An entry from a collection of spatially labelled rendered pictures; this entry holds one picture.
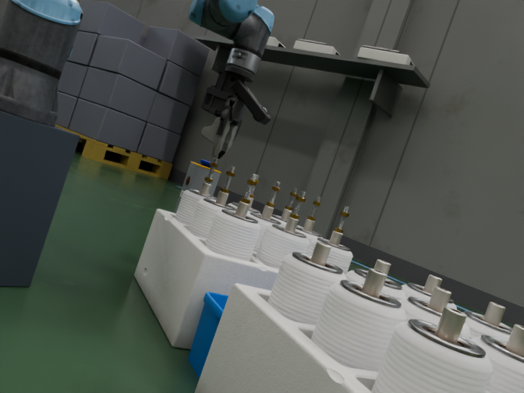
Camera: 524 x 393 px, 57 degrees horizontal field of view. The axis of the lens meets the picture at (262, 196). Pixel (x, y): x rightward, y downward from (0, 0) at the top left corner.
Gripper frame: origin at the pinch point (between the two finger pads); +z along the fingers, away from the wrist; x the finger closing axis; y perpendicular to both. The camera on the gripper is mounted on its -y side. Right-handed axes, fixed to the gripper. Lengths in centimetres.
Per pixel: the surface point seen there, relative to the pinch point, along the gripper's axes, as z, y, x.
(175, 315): 31.1, -13.4, 25.5
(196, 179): 8.5, 8.9, -11.0
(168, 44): -81, 203, -271
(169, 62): -65, 194, -270
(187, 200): 13.0, 1.9, 4.7
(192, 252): 19.6, -11.5, 23.6
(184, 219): 17.3, 1.1, 4.7
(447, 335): 10, -54, 56
